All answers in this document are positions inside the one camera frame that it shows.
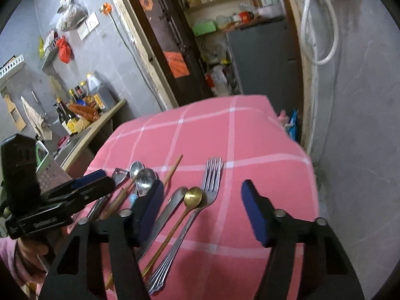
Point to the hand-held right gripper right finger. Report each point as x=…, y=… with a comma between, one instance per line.
x=253, y=212

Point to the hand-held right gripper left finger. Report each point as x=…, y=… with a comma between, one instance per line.
x=153, y=207

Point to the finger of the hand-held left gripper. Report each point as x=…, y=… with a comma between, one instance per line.
x=93, y=176
x=97, y=190

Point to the silver butter knife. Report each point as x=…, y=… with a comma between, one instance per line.
x=175, y=201

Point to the dark wooden chopstick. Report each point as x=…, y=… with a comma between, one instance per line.
x=123, y=193

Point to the perforated metal utensil holder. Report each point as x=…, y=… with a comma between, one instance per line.
x=50, y=175

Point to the gold spoon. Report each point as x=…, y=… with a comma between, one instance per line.
x=193, y=197

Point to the small silver spoon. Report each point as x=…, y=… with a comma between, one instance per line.
x=136, y=167

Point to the light wooden chopstick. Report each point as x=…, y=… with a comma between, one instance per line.
x=173, y=168

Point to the silver fork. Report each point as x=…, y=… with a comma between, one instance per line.
x=211, y=190

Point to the person's left hand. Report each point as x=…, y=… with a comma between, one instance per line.
x=31, y=250

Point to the steel sink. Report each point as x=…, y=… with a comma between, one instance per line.
x=67, y=150

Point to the pink dish cloth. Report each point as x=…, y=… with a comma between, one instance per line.
x=64, y=141

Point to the beige towel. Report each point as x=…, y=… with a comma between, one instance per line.
x=36, y=120

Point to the wooden board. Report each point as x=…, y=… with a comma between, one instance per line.
x=14, y=112

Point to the kitchen counter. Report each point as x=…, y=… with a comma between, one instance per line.
x=103, y=115

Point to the yellow label soy sauce bottle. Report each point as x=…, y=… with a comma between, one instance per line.
x=67, y=117

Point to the orange snack packet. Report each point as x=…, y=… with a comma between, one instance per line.
x=84, y=111

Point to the hanging metal tool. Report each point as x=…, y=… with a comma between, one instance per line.
x=35, y=98

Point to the dark sauce bottle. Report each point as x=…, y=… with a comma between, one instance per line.
x=73, y=95
x=79, y=92
x=84, y=89

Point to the large oil bottle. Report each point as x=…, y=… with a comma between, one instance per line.
x=100, y=92

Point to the pink checked tablecloth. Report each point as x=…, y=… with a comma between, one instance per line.
x=218, y=131

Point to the blue brush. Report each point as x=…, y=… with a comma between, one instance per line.
x=293, y=125

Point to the yellow packet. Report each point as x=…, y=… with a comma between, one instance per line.
x=41, y=46

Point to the red plastic bag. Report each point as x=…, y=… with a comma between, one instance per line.
x=64, y=51

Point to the white plastic bag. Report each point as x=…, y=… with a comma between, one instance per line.
x=218, y=79

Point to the orange door sticker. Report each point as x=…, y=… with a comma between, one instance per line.
x=176, y=64

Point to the dark wooden door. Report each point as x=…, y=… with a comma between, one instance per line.
x=162, y=37

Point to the grey refrigerator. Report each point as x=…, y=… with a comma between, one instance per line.
x=262, y=56

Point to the plastic bag of dried goods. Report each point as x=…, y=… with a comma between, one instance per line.
x=72, y=14

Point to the green box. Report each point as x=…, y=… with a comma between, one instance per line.
x=204, y=27

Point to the red cup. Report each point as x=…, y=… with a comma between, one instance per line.
x=245, y=15

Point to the white rice cooker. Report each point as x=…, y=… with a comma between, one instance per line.
x=272, y=9

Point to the white plastic wall rack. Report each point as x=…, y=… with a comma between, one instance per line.
x=11, y=65

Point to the wooden door frame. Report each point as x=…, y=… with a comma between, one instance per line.
x=142, y=53

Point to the white wall switch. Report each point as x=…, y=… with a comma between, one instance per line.
x=82, y=32

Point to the white wall socket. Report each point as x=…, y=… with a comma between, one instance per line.
x=92, y=22

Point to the orange wall hook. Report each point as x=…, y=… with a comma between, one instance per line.
x=107, y=8

